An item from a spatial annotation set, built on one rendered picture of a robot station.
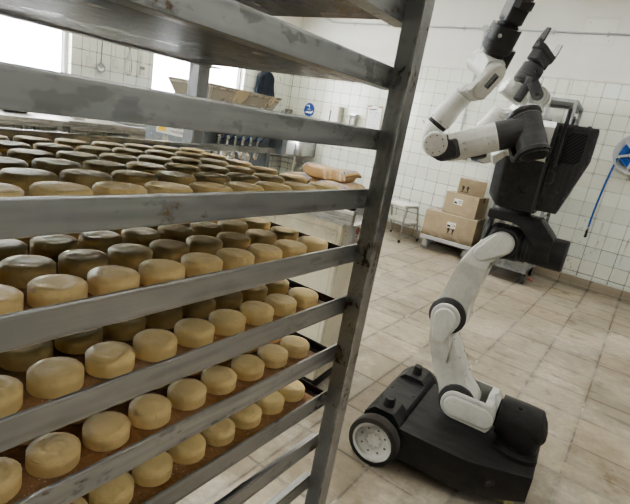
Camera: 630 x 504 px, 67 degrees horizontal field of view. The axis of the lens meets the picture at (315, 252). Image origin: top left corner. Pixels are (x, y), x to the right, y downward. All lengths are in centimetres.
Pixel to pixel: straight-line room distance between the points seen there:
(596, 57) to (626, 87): 43
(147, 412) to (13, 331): 24
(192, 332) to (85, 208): 24
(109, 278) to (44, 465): 19
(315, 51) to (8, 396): 46
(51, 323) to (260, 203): 25
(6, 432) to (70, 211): 19
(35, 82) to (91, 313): 19
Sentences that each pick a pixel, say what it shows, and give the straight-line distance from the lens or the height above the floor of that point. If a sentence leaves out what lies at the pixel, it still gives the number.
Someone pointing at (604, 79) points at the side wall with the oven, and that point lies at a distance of 591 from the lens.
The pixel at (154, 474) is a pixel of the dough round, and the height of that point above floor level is 79.
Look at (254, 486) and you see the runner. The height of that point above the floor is 69.
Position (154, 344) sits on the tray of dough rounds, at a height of 97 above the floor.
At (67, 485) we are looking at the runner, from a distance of 55.
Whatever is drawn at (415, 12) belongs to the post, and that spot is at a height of 141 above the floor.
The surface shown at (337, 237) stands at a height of 78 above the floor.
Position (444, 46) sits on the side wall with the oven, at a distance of 641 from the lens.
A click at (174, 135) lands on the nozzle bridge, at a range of 231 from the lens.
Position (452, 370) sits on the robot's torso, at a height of 40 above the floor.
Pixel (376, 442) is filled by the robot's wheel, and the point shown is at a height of 10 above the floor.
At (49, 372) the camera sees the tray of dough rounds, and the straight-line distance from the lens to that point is 53.
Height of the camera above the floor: 125
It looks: 15 degrees down
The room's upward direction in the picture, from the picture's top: 10 degrees clockwise
